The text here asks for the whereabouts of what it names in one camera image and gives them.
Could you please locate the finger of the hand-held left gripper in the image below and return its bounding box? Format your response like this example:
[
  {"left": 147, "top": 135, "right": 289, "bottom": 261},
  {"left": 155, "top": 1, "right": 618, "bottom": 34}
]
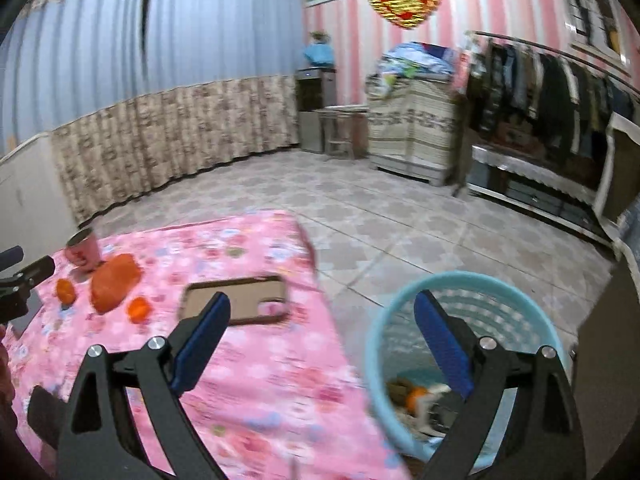
[
  {"left": 0, "top": 255, "right": 56, "bottom": 321},
  {"left": 0, "top": 246, "right": 25, "bottom": 272}
]

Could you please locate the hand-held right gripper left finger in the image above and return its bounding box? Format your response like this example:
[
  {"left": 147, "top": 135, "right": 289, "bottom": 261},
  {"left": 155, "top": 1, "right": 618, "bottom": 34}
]
[{"left": 57, "top": 291, "right": 233, "bottom": 480}]

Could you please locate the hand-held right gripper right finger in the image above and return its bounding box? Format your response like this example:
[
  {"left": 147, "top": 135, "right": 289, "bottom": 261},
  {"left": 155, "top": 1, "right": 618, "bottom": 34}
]
[{"left": 413, "top": 289, "right": 587, "bottom": 480}]

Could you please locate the orange peel piece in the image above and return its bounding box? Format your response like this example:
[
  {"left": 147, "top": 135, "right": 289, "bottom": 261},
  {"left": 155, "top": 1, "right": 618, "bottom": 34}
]
[{"left": 405, "top": 385, "right": 432, "bottom": 409}]

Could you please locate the brown wrapper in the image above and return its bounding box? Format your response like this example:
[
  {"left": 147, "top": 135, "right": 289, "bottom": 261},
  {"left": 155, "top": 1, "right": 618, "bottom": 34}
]
[{"left": 387, "top": 377, "right": 415, "bottom": 407}]

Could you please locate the light blue plastic basket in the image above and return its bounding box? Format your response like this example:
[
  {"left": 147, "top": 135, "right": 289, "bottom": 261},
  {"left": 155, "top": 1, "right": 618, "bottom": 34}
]
[{"left": 365, "top": 271, "right": 571, "bottom": 473}]

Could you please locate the tangerine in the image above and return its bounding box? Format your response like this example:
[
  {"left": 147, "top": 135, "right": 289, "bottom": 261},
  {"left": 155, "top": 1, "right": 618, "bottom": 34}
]
[
  {"left": 126, "top": 297, "right": 151, "bottom": 323},
  {"left": 55, "top": 278, "right": 77, "bottom": 306}
]

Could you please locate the pink mug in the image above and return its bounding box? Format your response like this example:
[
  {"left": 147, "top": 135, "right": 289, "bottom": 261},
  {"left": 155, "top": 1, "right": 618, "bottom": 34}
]
[{"left": 65, "top": 227, "right": 103, "bottom": 273}]

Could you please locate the brown phone case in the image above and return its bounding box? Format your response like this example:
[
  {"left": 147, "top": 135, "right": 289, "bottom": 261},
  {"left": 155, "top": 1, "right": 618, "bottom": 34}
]
[{"left": 179, "top": 273, "right": 291, "bottom": 328}]

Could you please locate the white panel cabinet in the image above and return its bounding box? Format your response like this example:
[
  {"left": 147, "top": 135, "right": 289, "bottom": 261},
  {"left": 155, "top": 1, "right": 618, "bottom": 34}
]
[{"left": 0, "top": 135, "right": 76, "bottom": 251}]

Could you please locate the orange plastic bag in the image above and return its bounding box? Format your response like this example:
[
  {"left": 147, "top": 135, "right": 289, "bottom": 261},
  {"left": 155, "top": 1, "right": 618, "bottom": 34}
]
[{"left": 90, "top": 253, "right": 143, "bottom": 313}]

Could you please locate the pink floral tablecloth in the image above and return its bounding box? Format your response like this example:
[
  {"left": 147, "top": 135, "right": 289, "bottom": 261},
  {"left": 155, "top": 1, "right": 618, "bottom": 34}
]
[{"left": 0, "top": 210, "right": 411, "bottom": 480}]

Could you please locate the black flat object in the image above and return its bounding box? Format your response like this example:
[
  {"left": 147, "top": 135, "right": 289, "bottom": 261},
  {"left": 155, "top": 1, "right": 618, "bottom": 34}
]
[{"left": 27, "top": 385, "right": 76, "bottom": 453}]

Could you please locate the low dark cabinet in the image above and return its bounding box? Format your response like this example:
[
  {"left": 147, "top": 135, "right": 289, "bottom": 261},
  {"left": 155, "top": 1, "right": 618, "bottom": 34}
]
[{"left": 467, "top": 142, "right": 616, "bottom": 246}]

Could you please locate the metal clothes rack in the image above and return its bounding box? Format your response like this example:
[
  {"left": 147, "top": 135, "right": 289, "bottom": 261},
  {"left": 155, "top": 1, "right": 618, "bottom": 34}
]
[{"left": 450, "top": 30, "right": 640, "bottom": 198}]

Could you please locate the white lace cloth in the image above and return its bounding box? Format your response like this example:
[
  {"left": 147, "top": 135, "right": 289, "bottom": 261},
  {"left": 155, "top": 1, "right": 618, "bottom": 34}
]
[{"left": 472, "top": 142, "right": 601, "bottom": 191}]

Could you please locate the beige patterned storage cabinet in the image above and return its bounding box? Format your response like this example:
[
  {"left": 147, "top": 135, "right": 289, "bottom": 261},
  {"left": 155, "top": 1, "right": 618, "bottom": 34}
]
[{"left": 366, "top": 75, "right": 463, "bottom": 187}]

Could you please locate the blue and beige floral curtain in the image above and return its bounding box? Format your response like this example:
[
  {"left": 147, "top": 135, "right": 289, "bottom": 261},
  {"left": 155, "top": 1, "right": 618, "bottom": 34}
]
[{"left": 0, "top": 0, "right": 303, "bottom": 226}]

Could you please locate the grey water dispenser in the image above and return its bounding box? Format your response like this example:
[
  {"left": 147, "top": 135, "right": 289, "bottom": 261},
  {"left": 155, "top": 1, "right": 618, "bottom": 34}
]
[{"left": 295, "top": 66, "right": 337, "bottom": 153}]

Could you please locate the cream-edged dark panel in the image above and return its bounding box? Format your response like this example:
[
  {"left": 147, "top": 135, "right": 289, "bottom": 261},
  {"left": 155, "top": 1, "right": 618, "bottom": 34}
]
[{"left": 592, "top": 112, "right": 640, "bottom": 228}]

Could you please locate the small white table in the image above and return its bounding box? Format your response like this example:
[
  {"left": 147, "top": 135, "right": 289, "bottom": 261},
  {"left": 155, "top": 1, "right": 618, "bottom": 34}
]
[{"left": 317, "top": 104, "right": 371, "bottom": 160}]

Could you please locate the row of hanging clothes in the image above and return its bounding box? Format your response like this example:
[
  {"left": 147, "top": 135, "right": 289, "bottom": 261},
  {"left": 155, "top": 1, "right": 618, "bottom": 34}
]
[{"left": 467, "top": 37, "right": 640, "bottom": 161}]

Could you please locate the pink hanging bag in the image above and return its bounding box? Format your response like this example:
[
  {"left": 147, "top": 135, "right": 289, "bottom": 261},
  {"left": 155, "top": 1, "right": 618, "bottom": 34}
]
[{"left": 450, "top": 35, "right": 476, "bottom": 96}]

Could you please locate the pile of folded bedding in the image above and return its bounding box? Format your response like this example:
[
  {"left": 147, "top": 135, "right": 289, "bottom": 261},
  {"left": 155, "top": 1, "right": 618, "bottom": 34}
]
[{"left": 377, "top": 42, "right": 458, "bottom": 98}]

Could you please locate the blue covered water bottle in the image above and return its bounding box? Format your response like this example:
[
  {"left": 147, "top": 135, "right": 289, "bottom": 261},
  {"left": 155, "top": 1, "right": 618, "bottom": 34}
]
[{"left": 303, "top": 31, "right": 335, "bottom": 68}]

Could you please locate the framed wall picture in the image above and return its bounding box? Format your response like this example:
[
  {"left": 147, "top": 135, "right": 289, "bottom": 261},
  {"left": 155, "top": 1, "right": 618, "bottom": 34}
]
[{"left": 555, "top": 0, "right": 632, "bottom": 66}]

